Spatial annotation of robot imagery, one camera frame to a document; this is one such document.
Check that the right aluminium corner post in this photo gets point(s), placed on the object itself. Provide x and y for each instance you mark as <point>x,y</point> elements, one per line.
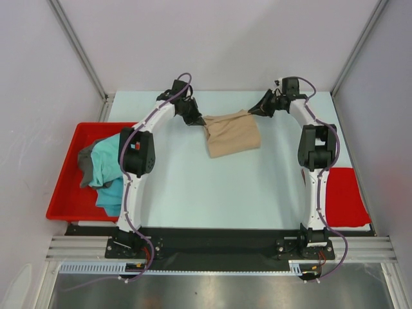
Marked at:
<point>372,21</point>

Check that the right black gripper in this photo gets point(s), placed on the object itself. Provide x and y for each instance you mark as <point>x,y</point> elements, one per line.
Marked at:
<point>263,108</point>

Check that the grey t shirt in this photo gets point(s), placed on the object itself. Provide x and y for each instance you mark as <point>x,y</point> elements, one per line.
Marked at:
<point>91,162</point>

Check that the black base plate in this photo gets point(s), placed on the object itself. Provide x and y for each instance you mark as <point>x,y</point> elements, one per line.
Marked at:
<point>220,247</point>

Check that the folded red t shirt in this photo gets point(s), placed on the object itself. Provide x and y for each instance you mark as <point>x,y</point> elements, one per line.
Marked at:
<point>336,201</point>

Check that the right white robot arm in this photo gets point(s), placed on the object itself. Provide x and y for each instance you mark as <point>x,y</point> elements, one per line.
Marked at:
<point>318,151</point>

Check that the beige t shirt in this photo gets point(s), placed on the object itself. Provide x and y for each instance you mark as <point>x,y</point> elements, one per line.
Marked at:
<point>232,133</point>

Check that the aluminium corner post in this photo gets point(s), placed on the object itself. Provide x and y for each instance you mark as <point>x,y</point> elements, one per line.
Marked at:
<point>372,21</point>
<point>72,37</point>

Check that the teal t shirt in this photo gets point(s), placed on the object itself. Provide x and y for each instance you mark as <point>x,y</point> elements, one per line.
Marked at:
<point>107,178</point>

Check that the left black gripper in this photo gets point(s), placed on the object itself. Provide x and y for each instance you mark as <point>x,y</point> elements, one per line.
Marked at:
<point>196,114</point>

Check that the red plastic bin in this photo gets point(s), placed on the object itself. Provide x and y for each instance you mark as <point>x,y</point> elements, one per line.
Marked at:
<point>69,202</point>

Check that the left aluminium corner post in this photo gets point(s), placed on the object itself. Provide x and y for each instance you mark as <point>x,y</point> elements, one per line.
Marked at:
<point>72,37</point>

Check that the white slotted cable duct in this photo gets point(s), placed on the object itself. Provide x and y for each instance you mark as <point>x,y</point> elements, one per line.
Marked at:
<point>132,269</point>

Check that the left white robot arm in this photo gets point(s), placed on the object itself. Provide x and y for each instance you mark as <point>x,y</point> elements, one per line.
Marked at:
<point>137,157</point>

